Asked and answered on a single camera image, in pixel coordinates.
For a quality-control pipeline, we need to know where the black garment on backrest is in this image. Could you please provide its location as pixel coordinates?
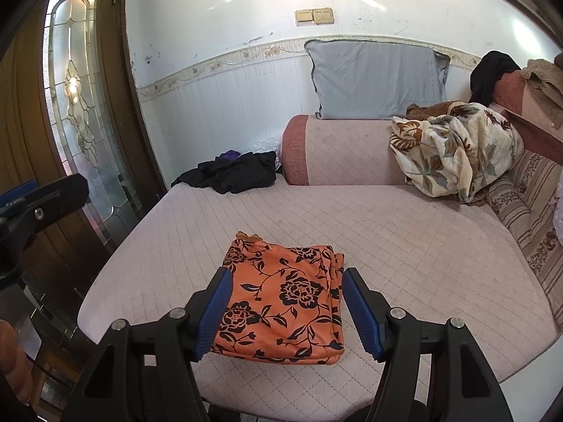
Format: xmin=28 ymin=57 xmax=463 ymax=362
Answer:
xmin=469 ymin=51 xmax=521 ymax=106

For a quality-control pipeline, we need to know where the person's left hand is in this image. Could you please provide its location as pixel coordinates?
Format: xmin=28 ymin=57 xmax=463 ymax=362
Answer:
xmin=0 ymin=320 xmax=33 ymax=405

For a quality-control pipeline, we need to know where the grey pillow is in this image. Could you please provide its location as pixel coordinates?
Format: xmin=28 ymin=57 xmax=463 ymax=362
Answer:
xmin=303 ymin=39 xmax=450 ymax=120

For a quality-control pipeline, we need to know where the orange black floral garment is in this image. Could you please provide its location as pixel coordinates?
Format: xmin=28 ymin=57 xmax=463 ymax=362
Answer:
xmin=212 ymin=231 xmax=344 ymax=365

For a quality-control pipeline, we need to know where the black clothes pile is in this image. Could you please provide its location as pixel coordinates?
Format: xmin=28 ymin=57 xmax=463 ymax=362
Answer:
xmin=171 ymin=151 xmax=277 ymax=194

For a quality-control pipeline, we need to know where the wooden door with glass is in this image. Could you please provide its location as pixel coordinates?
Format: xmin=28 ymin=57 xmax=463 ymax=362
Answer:
xmin=1 ymin=0 xmax=163 ymax=278

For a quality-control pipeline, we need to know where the striped floral cushion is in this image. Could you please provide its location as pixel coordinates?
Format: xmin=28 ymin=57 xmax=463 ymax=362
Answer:
xmin=487 ymin=151 xmax=562 ymax=326

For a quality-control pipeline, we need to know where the brown towel on backrest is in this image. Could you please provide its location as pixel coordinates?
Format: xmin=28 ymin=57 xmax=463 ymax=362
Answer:
xmin=521 ymin=59 xmax=562 ymax=130

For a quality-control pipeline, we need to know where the beige wall switch plate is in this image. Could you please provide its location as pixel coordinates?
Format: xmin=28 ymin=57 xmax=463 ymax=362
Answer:
xmin=295 ymin=8 xmax=335 ymax=26

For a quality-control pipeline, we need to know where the cream floral blanket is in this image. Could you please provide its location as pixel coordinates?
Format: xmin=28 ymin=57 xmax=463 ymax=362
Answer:
xmin=389 ymin=102 xmax=524 ymax=204

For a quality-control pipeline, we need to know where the pink bolster cushion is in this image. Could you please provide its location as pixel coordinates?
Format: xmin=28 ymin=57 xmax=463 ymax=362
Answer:
xmin=280 ymin=114 xmax=405 ymax=186

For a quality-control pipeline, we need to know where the pink quilted mattress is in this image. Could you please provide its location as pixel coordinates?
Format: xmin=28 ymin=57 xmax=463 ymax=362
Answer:
xmin=76 ymin=179 xmax=560 ymax=418

